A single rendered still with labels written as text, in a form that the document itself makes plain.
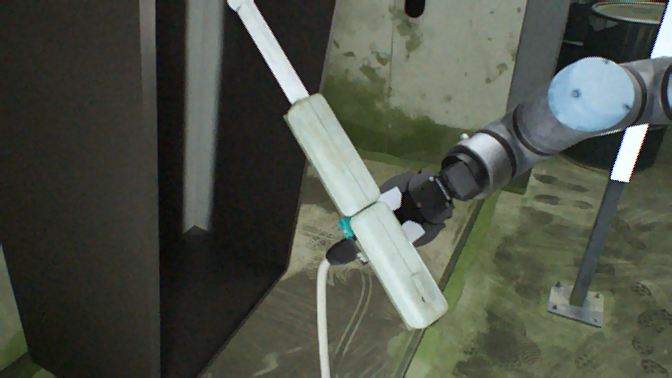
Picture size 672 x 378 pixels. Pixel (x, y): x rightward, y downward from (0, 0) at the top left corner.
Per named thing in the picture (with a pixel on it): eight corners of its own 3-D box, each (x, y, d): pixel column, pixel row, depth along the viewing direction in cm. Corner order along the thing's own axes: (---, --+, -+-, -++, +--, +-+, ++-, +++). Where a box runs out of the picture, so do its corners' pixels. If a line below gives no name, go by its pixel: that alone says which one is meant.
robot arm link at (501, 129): (545, 85, 75) (506, 114, 84) (488, 119, 71) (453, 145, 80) (582, 137, 74) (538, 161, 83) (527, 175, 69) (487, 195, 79)
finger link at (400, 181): (376, 222, 66) (429, 200, 69) (382, 219, 64) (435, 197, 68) (362, 190, 67) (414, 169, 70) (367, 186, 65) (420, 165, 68)
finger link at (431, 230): (406, 261, 66) (448, 221, 69) (411, 259, 64) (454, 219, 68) (384, 233, 66) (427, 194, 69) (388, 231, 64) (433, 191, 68)
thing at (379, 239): (386, 316, 78) (462, 309, 57) (361, 332, 77) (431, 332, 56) (234, 57, 83) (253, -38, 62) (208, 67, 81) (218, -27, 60)
